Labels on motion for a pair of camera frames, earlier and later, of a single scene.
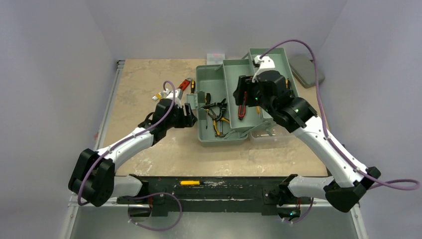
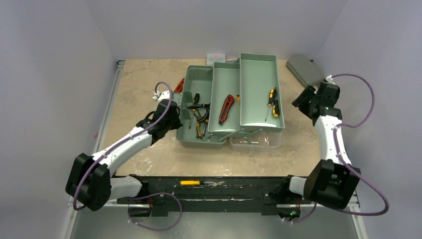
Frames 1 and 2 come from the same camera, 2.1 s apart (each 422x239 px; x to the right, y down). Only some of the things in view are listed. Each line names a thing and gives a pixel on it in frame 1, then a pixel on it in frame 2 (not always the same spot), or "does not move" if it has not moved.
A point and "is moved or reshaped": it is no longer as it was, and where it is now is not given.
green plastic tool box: (217, 110) is moved or reshaped
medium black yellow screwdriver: (207, 102) → (195, 101)
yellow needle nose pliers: (215, 119) → (198, 133)
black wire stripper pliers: (222, 105) → (206, 106)
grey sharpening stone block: (302, 65) does not move
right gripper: (243, 88) → (303, 100)
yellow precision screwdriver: (193, 182) does not move
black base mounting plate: (184, 194) does not move
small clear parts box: (215, 59) does not move
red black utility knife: (242, 109) → (229, 102)
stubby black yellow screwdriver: (192, 86) is moved or reshaped
